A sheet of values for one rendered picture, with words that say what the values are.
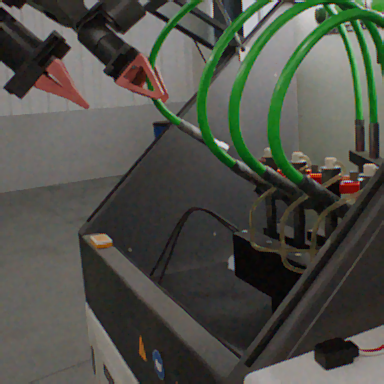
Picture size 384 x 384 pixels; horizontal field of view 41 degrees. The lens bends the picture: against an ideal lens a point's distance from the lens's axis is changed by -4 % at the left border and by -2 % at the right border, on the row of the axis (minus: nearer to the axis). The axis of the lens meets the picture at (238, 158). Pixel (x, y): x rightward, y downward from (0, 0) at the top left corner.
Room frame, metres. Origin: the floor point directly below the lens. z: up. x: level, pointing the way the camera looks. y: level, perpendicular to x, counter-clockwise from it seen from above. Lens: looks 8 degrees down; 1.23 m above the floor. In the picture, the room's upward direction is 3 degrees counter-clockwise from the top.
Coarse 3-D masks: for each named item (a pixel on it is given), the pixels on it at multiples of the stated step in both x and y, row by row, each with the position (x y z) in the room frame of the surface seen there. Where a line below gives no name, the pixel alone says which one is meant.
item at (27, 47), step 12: (0, 24) 0.66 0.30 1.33; (12, 24) 0.67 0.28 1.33; (0, 36) 0.66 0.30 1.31; (12, 36) 0.67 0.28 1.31; (24, 36) 0.68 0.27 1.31; (36, 36) 0.69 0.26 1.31; (48, 36) 0.67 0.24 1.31; (60, 36) 0.68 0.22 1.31; (0, 48) 0.67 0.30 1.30; (12, 48) 0.67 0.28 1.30; (24, 48) 0.67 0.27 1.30; (36, 48) 0.68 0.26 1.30; (48, 48) 0.68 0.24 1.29; (0, 60) 0.68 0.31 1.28; (12, 60) 0.67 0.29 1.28; (24, 60) 0.67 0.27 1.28; (36, 60) 0.67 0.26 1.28
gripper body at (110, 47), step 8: (104, 40) 0.92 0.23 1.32; (112, 40) 0.92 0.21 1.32; (120, 40) 0.93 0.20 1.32; (96, 48) 0.92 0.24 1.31; (104, 48) 0.92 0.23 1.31; (112, 48) 0.91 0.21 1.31; (120, 48) 0.88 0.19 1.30; (128, 48) 0.88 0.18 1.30; (96, 56) 0.93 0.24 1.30; (104, 56) 0.92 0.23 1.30; (112, 56) 0.91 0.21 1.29; (120, 56) 0.89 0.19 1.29; (104, 64) 0.93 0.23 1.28; (112, 64) 0.88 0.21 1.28; (120, 64) 0.90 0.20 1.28; (104, 72) 0.88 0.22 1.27; (112, 72) 0.89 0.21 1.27
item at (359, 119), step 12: (192, 0) 0.91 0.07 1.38; (180, 12) 0.91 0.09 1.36; (336, 12) 0.94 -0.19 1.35; (168, 24) 0.91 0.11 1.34; (348, 36) 0.94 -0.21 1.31; (156, 48) 0.90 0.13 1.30; (348, 48) 0.94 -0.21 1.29; (348, 60) 0.95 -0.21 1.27; (360, 96) 0.94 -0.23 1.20; (360, 108) 0.94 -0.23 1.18; (168, 120) 0.91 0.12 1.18; (180, 120) 0.91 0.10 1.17; (360, 120) 0.94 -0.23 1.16
